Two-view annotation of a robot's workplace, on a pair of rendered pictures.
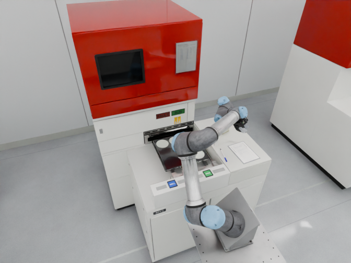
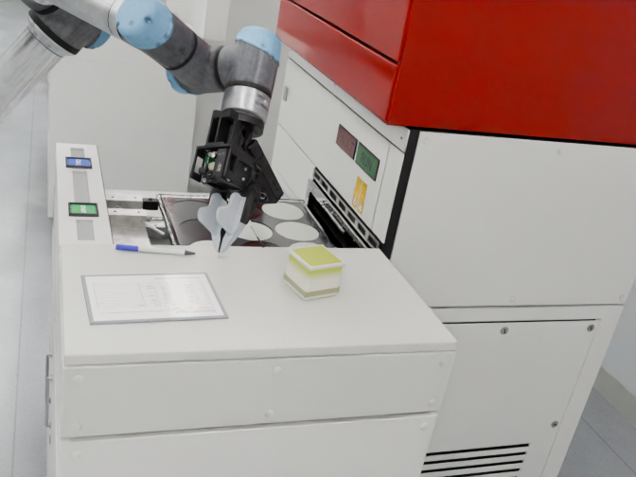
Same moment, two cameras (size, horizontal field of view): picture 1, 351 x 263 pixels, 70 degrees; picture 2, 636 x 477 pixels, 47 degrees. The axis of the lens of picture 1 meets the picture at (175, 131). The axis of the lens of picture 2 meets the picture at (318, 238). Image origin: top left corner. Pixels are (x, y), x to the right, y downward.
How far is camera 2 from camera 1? 2.31 m
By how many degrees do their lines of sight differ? 74
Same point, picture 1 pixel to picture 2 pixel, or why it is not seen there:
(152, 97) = (330, 37)
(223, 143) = (225, 270)
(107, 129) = (291, 97)
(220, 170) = (84, 235)
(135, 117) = (319, 97)
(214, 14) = not seen: outside the picture
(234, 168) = (70, 254)
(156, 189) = (74, 147)
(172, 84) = (361, 13)
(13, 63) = not seen: hidden behind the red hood
